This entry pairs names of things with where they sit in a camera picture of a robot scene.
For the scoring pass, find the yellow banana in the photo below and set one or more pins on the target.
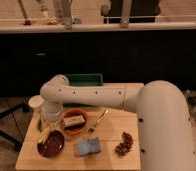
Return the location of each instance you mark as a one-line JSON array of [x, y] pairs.
[[44, 134]]

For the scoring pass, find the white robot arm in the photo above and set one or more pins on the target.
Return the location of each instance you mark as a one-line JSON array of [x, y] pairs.
[[165, 133]]

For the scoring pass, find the beige block in bowl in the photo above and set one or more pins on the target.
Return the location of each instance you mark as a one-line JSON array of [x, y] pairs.
[[70, 121]]

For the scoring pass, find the orange bowl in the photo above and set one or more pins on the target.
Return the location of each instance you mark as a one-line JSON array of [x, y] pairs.
[[75, 129]]

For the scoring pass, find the dark purple bowl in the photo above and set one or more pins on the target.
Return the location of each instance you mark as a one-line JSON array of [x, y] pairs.
[[52, 146]]

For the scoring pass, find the green plastic bin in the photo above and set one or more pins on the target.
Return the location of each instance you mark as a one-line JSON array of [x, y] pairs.
[[84, 80]]

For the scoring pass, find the metal fork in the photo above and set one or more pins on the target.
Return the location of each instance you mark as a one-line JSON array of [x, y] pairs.
[[98, 120]]

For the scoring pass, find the blue sponge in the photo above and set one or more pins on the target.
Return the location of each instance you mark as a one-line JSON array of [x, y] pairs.
[[88, 146]]

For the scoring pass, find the bunch of brown grapes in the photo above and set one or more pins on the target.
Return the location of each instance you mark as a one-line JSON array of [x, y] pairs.
[[125, 146]]

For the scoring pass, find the black chair base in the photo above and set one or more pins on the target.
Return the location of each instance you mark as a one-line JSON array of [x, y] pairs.
[[8, 121]]

